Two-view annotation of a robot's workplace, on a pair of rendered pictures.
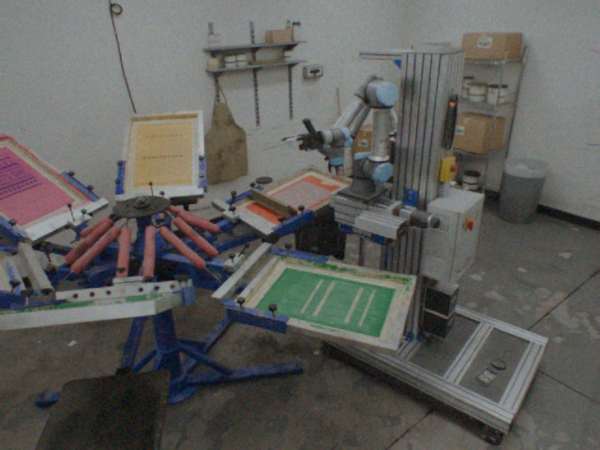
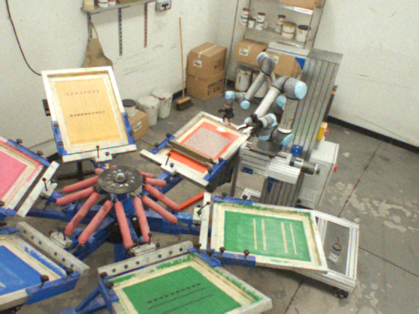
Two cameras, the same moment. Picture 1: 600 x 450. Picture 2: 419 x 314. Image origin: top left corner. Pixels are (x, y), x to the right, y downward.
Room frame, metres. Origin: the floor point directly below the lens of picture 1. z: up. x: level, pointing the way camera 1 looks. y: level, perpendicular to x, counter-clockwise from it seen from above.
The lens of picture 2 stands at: (0.16, 1.11, 2.97)
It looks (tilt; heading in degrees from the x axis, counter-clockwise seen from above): 34 degrees down; 337
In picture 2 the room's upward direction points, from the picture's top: 8 degrees clockwise
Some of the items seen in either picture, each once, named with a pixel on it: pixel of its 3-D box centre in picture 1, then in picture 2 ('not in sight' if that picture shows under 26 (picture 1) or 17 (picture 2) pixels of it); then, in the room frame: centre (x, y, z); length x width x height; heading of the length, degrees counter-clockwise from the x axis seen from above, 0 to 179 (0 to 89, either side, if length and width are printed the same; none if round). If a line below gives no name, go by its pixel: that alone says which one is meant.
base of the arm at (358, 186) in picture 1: (363, 182); (266, 140); (2.48, -0.41, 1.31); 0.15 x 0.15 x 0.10
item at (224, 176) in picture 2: (319, 240); (219, 174); (2.74, -0.16, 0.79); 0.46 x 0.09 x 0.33; 128
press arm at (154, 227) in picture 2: (248, 291); (205, 232); (1.98, 0.26, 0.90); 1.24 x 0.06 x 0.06; 68
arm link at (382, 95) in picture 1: (380, 132); (288, 113); (2.36, -0.47, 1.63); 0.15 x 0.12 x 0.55; 26
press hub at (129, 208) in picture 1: (159, 302); (121, 243); (2.21, 0.84, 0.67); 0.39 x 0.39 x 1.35
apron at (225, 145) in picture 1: (224, 134); (96, 66); (4.74, 0.75, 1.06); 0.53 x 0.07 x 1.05; 128
